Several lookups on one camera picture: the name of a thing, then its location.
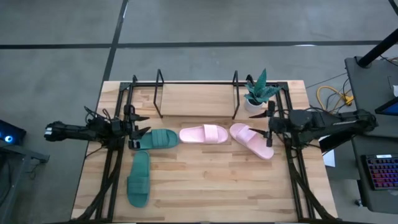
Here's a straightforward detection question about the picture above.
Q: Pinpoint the black computer with blue light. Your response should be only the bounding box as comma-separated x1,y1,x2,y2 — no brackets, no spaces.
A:
0,119,27,146

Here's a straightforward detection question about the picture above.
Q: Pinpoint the wooden shelf with black frame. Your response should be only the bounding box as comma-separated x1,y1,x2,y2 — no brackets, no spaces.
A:
152,68,241,121

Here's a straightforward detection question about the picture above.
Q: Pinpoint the yellow cable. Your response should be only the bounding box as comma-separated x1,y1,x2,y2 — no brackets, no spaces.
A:
316,85,354,114

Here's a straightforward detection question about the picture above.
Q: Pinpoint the black metal table frame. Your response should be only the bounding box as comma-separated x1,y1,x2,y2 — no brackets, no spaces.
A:
73,74,339,223

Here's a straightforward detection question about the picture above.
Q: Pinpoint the black diagonal bar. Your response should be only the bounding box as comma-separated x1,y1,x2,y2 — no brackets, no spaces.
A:
319,130,357,153

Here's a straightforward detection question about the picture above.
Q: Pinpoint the grey metal cart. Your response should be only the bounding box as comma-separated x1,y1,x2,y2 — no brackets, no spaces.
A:
0,139,50,224

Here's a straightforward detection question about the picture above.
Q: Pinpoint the potted plant in white pot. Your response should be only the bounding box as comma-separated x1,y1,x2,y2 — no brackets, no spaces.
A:
243,68,282,114

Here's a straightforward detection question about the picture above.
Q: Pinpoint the black pole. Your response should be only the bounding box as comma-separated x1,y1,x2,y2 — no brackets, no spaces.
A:
356,27,398,68

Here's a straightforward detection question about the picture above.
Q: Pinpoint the grey desk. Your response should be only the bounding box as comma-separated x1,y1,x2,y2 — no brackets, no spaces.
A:
344,55,398,139
351,135,398,215

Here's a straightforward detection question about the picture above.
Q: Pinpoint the pink rubber slide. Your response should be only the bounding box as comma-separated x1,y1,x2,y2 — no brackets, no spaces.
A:
229,123,275,161
179,124,229,145

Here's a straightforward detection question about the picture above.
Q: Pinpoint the black-framed blue screen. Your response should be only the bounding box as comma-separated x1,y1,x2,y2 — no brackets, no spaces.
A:
374,96,398,116

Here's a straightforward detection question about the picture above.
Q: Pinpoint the green rubber slide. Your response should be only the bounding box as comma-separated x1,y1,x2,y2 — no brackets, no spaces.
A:
136,128,180,151
126,150,152,208

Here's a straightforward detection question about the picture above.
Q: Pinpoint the backlit keyboard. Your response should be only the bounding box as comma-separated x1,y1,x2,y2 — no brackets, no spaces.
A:
362,154,398,191

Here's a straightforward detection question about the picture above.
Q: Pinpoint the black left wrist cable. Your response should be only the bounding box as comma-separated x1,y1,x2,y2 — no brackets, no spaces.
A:
83,105,113,126

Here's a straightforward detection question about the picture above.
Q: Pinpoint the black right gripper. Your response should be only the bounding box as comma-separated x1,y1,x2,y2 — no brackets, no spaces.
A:
248,100,294,148

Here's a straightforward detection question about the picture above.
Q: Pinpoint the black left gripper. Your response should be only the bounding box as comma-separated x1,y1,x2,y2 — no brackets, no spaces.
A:
110,105,152,149

